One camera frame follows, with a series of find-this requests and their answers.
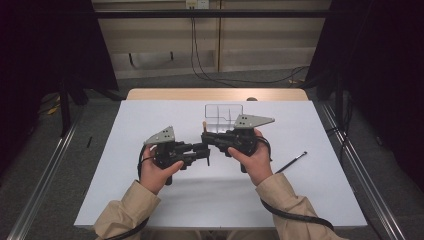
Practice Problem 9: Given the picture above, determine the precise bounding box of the person's left hand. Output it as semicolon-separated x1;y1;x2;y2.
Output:
139;146;184;195

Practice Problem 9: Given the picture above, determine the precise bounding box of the aluminium floor rail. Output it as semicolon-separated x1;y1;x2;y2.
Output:
6;108;85;240
319;103;408;240

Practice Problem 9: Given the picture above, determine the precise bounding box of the person's right hand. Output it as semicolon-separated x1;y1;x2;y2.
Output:
228;129;274;187

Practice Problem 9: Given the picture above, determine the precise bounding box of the small yellow object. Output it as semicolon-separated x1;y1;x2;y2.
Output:
46;95;62;116

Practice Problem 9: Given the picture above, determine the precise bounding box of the right hand-held gripper black cable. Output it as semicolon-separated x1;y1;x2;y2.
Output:
259;134;335;232

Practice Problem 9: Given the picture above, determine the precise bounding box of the black curtain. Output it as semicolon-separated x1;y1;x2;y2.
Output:
304;0;424;191
0;0;120;174

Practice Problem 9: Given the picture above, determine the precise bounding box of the white wall socket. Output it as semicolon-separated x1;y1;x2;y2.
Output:
185;0;210;10

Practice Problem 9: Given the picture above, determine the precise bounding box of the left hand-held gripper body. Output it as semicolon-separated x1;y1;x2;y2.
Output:
143;125;188;171

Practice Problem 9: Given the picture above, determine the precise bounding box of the silver ferrule makeup brush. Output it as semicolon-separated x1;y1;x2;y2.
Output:
274;150;308;175

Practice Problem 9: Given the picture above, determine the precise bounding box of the black wall cable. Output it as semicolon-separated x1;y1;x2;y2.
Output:
193;8;310;85
190;8;236;88

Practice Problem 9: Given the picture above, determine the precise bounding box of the clear acrylic organizer box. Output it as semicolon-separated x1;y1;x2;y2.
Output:
204;103;245;134

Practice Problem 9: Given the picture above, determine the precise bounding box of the white table cover sheet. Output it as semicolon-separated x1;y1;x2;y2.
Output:
73;99;368;231

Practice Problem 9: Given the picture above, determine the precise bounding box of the left hand-held gripper black cable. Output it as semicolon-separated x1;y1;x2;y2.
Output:
103;144;155;240

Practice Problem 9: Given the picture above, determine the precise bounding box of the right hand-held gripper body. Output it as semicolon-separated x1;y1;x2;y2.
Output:
219;114;276;158

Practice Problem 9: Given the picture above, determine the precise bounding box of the black metal frame bar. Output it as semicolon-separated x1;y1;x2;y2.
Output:
94;9;332;20

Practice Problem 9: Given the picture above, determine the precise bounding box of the hand-held gripper black cable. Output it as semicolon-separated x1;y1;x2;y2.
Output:
259;134;335;232
103;144;155;240

